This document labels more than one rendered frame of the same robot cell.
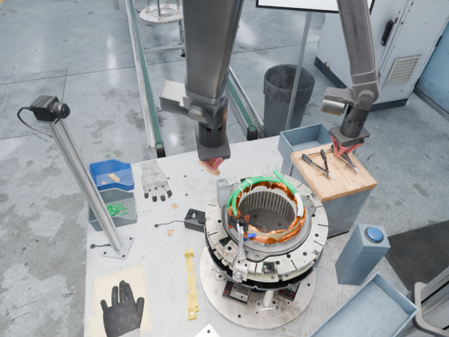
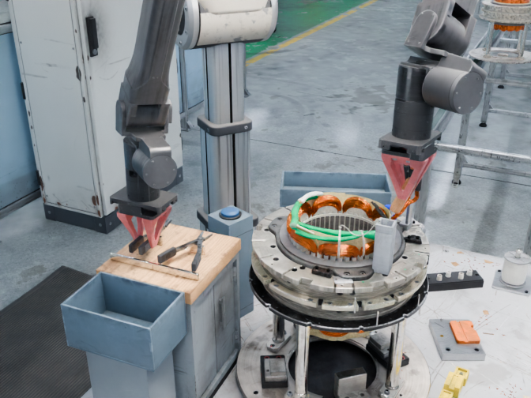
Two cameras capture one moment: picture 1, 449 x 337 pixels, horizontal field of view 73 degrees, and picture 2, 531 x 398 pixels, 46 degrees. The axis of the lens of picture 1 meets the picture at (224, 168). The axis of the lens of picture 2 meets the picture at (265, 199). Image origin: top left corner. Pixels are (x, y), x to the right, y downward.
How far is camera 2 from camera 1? 1.38 m
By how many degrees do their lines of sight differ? 98
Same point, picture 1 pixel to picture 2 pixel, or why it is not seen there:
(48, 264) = not seen: outside the picture
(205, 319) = (443, 368)
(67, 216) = not seen: outside the picture
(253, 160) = not seen: outside the picture
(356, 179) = (171, 232)
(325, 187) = (220, 243)
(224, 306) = (412, 354)
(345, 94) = (153, 135)
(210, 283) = (416, 384)
